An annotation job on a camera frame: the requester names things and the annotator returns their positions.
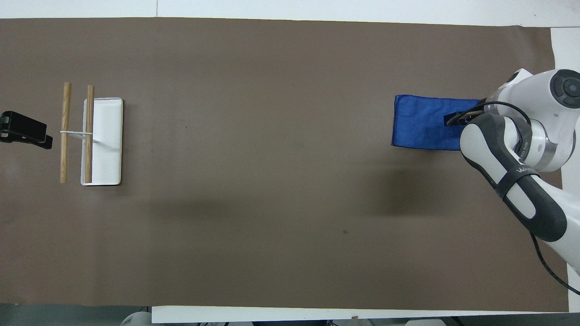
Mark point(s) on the blue towel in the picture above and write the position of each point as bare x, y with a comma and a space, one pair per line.
419, 121

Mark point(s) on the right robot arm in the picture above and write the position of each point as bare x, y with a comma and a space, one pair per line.
480, 145

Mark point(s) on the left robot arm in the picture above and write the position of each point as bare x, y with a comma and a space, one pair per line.
136, 319

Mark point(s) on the white towel rack wooden bars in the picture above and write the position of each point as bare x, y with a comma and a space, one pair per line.
106, 136

